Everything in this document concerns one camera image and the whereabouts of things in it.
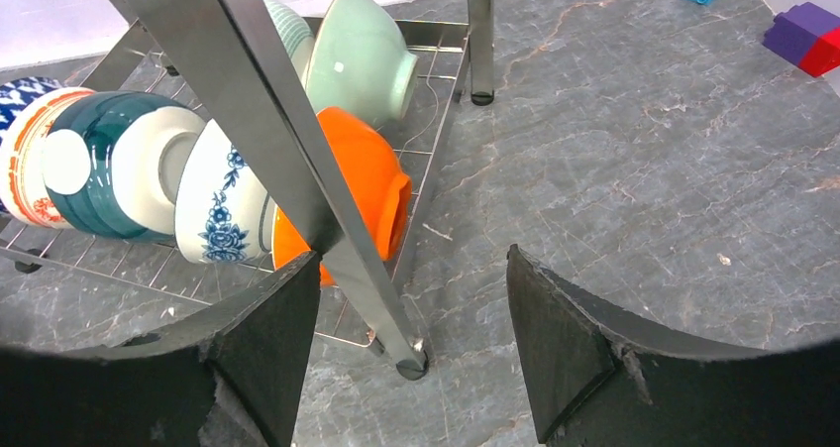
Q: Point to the teal glazed bowl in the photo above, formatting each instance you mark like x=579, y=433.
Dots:
x=113, y=160

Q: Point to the pale green bowl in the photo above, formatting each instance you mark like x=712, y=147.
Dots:
x=361, y=64

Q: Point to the red purple block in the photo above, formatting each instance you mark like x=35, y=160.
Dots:
x=806, y=36

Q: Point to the orange bowl white inside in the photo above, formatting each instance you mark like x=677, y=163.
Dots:
x=373, y=173

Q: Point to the blue white zigzag bowl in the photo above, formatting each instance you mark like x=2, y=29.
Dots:
x=16, y=98

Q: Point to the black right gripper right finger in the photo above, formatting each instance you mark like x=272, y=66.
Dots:
x=597, y=374

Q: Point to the stainless steel dish rack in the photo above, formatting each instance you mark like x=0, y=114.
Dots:
x=230, y=56

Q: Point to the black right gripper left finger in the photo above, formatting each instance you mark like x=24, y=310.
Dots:
x=228, y=375

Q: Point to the green checked small bowl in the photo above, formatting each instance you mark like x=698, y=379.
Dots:
x=295, y=34

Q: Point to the blue white floral bowl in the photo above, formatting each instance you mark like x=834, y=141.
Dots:
x=223, y=214

